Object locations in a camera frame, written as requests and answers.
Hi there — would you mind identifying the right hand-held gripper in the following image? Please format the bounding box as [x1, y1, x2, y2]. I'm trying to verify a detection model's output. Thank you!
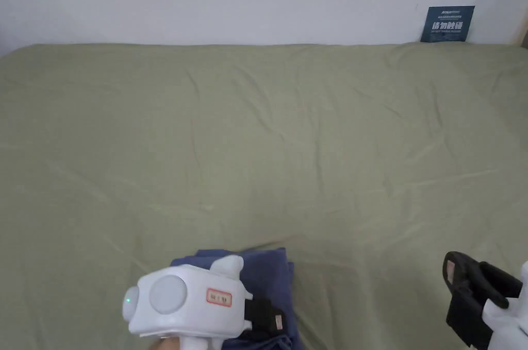
[442, 251, 528, 350]

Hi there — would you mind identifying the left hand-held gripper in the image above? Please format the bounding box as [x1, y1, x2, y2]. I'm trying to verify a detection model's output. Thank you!
[123, 255, 288, 350]

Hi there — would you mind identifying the dark blue garment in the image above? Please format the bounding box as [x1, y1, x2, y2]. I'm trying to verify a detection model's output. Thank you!
[171, 247, 301, 350]

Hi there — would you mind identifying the person's left hand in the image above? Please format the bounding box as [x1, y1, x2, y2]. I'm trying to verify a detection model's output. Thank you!
[149, 335, 182, 350]

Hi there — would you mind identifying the bed with pale green sheet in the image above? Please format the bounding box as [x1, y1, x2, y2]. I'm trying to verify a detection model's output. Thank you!
[0, 41, 528, 350]

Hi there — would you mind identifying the dark blue sign card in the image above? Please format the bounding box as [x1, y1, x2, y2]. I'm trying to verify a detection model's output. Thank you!
[420, 5, 476, 43]

